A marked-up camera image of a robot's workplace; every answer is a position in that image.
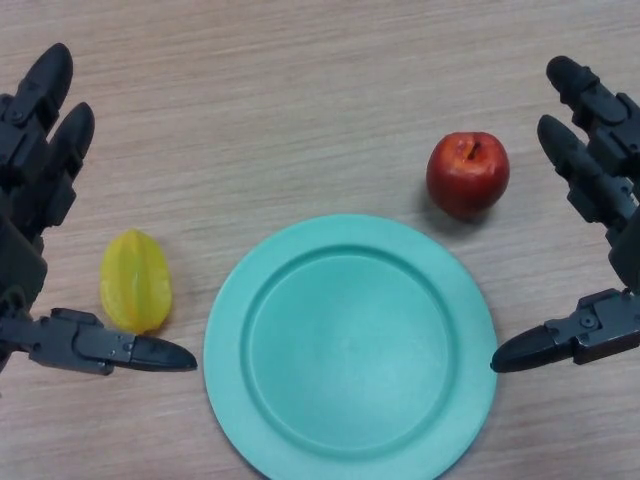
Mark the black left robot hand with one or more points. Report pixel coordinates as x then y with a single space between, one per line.
30 165

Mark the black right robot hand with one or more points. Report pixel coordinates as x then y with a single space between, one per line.
605 170

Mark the red apple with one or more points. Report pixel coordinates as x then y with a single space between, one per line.
468 173

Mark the green round plate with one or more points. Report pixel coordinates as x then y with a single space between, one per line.
350 350

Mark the yellow starfruit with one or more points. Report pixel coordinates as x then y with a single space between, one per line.
136 280

